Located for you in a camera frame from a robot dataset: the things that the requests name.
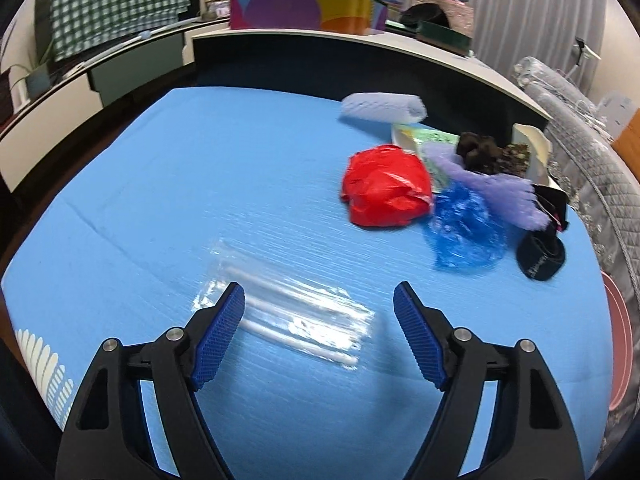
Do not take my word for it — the dark green bowl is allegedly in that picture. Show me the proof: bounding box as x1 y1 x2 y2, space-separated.
416 20 475 56

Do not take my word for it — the pink lace basket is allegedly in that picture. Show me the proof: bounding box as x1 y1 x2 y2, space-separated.
412 0 476 41

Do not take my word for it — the potted plant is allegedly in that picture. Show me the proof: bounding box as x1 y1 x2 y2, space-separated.
7 35 57 100

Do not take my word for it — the colourful cardboard box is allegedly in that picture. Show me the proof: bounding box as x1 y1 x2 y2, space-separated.
229 0 388 35

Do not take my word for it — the green snack packet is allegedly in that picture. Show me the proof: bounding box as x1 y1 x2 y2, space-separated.
391 124 461 193

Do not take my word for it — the dark brown crumpled cloth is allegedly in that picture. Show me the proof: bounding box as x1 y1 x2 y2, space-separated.
456 131 531 177

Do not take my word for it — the white and green cabinet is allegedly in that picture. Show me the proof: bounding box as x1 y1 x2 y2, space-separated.
0 15 232 196

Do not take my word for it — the red plastic bag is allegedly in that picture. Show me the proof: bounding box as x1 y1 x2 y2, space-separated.
341 144 435 228

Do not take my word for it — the orange cushion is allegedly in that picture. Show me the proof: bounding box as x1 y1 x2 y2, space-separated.
611 110 640 182

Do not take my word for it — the black elastic band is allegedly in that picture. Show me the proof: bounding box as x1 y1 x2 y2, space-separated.
515 230 567 282

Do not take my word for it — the white stand fan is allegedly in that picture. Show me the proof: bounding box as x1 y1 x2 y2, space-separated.
570 36 602 82

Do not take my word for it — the blue plastic bag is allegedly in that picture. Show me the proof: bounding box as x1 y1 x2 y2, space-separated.
425 180 508 272

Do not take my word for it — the clear plastic bag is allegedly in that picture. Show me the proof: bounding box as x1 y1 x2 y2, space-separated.
192 237 377 372

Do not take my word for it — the white-topped coffee table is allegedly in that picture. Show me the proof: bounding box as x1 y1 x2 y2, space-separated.
191 27 553 126

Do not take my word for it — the green checked cloth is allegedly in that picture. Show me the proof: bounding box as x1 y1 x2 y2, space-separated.
37 0 193 63

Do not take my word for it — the grey quilted sofa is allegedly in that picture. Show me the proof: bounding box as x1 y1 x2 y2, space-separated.
512 55 640 461

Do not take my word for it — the blue foam mat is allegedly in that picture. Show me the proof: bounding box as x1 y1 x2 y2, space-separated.
0 85 615 480

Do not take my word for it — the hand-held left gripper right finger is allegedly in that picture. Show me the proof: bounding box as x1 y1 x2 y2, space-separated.
393 281 586 480

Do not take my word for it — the black bowl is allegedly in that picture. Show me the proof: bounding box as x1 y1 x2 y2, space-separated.
400 3 451 28

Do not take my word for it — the purple foam net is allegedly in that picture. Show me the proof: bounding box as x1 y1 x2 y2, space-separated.
425 141 548 228

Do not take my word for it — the rolled white foam net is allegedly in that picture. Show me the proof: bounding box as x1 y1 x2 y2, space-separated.
339 92 428 126

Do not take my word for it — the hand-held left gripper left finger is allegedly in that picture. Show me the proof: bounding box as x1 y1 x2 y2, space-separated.
54 281 247 480

